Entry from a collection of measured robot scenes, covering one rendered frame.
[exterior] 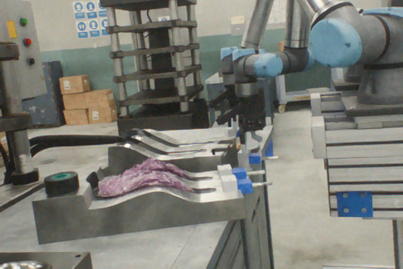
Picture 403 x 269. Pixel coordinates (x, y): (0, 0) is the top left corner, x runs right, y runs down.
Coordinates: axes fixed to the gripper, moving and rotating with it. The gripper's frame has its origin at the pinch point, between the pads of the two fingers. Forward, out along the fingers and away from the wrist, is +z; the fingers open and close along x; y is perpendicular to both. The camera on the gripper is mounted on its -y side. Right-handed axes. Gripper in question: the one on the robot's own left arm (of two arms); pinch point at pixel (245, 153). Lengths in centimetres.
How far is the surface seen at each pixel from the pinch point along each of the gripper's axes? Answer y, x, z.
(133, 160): -32.7, -19.8, -3.7
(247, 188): 8.3, -39.5, -1.0
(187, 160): -14.8, -19.0, -3.0
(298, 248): 3, 104, 85
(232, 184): 4.8, -41.1, -2.6
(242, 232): -3.6, -0.7, 28.7
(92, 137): -65, 12, -5
